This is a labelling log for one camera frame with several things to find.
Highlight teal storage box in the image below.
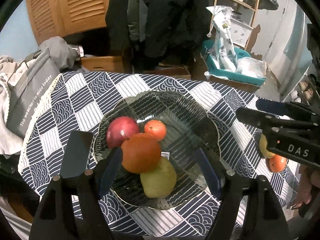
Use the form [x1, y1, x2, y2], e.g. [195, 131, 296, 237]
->
[201, 40, 266, 87]

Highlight grey crumpled cloth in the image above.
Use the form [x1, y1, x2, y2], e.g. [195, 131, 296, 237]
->
[39, 36, 84, 71]

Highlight orange left of group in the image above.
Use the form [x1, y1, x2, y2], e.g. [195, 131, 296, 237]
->
[267, 154, 287, 173]

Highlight red apple in plate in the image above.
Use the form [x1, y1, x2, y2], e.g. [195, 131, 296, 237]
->
[106, 116, 139, 148]

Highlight blue white patterned tablecloth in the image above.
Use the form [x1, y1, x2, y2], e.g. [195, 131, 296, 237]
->
[18, 72, 300, 237]

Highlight yellow pear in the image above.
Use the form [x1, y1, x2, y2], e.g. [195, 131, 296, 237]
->
[259, 134, 275, 159]

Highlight grey paper shopping bag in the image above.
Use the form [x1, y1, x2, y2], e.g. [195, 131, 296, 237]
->
[7, 48, 60, 139]

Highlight cardboard box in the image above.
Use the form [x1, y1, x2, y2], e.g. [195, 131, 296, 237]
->
[80, 56, 191, 80]

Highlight black smartphone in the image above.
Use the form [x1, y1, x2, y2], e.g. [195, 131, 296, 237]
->
[60, 131, 93, 178]

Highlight wooden louvered cabinet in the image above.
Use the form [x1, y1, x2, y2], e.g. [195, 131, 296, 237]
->
[26, 0, 109, 44]

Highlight small tangerine in plate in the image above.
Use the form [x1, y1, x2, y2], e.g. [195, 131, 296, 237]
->
[144, 120, 167, 141]

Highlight right hand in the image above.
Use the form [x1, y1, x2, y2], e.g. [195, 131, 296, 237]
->
[291, 165, 319, 210]

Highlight yellow-green pear in plate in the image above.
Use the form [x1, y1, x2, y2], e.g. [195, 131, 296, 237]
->
[140, 157, 177, 198]

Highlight shoe rack with shoes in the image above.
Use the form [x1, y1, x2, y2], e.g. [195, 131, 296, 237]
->
[290, 74, 319, 106]

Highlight clear glass plate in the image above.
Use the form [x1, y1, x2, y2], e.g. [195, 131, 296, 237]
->
[93, 91, 221, 210]

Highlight large orange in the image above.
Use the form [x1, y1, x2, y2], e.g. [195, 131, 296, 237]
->
[121, 133, 161, 174]

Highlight white printed plastic bag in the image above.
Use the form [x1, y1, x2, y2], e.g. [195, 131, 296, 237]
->
[206, 5, 238, 73]

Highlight black hanging clothes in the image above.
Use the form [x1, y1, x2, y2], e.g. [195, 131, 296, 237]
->
[105, 0, 211, 71]

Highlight wooden shelf rack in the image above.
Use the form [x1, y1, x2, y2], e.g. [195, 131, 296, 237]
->
[213, 0, 260, 50]

